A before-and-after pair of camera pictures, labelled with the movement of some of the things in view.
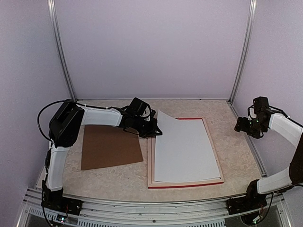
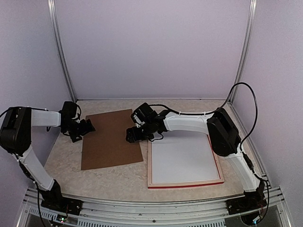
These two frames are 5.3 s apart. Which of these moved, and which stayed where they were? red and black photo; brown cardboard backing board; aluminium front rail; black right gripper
Moved: black right gripper
Stayed: red and black photo; brown cardboard backing board; aluminium front rail
